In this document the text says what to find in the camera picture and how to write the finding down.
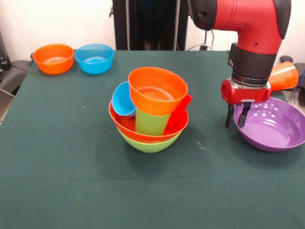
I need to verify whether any purple bowl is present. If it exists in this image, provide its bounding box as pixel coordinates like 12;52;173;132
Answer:
233;96;305;153

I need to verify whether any red cup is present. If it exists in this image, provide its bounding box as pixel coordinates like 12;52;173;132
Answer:
163;94;193;135

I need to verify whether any green cup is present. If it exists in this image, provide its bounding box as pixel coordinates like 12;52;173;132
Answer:
135;108;171;136

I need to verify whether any small orange bowl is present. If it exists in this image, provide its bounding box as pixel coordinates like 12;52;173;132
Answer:
128;67;189;117
32;43;75;75

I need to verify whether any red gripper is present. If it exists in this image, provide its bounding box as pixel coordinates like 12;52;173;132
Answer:
220;78;272;129

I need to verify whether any green bowl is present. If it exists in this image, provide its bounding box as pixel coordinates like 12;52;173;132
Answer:
116;126;182;154

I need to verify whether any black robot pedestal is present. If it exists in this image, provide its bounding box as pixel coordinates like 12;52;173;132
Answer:
110;0;195;51

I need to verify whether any black hanging cable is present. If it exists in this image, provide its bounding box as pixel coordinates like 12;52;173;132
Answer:
204;28;216;51

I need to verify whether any grey chair base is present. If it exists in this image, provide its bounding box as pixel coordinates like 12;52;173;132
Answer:
0;59;31;98

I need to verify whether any dark equipment rack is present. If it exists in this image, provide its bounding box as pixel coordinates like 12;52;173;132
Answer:
0;31;10;71

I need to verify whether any orange cup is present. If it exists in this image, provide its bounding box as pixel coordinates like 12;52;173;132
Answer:
268;61;299;92

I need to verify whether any blue cup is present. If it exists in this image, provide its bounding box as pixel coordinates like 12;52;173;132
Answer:
112;81;137;117

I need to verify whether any blue bowl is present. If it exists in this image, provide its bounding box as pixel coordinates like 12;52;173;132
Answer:
74;43;114;75

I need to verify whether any wide orange bowl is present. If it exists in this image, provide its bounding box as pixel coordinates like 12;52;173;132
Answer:
108;100;189;143

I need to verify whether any dark green tablecloth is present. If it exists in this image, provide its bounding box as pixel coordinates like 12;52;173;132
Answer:
0;49;305;229

